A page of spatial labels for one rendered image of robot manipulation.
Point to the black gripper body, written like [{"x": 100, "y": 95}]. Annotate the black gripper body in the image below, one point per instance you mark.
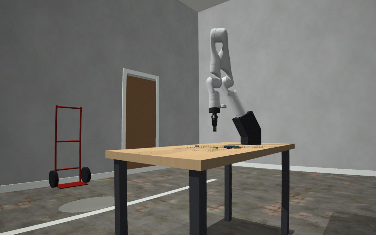
[{"x": 214, "y": 110}]

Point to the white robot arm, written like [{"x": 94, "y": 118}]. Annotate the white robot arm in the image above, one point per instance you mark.
[{"x": 219, "y": 62}]

